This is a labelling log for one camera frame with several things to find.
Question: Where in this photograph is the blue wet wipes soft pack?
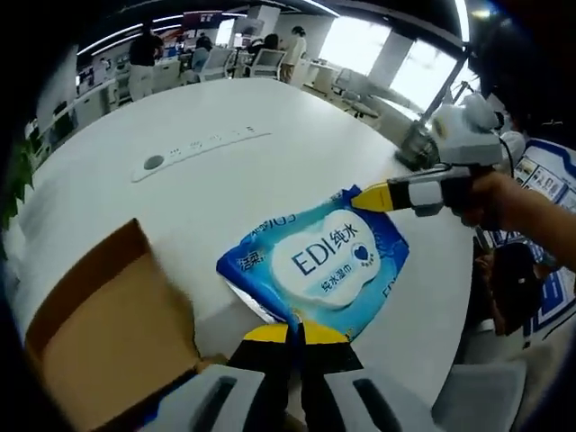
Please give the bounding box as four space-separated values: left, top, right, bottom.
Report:
215 183 411 344

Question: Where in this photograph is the black bag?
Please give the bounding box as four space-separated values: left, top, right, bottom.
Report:
476 245 539 338

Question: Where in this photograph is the person's right hand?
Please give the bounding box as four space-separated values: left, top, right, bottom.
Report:
443 168 527 230

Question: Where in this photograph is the straight ceiling light strip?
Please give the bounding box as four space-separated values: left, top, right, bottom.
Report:
454 0 472 49

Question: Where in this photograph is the brown cardboard shoe box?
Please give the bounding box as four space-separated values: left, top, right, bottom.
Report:
24 218 230 432

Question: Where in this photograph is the white office chair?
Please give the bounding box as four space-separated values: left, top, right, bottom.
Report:
250 48 288 78
197 47 230 82

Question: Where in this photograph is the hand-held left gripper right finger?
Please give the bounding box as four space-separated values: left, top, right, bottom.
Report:
300 321 436 432

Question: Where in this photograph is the white and blue wall poster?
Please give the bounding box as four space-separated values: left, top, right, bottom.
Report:
512 139 576 337

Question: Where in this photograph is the wall display screen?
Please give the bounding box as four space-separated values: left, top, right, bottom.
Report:
183 11 224 29

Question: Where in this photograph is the white table cable cover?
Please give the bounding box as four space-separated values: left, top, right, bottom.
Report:
130 127 275 184

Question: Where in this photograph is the green plant in white pot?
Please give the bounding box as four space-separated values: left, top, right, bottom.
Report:
0 137 36 233

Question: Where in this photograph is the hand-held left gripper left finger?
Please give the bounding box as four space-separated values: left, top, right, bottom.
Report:
148 323 292 432

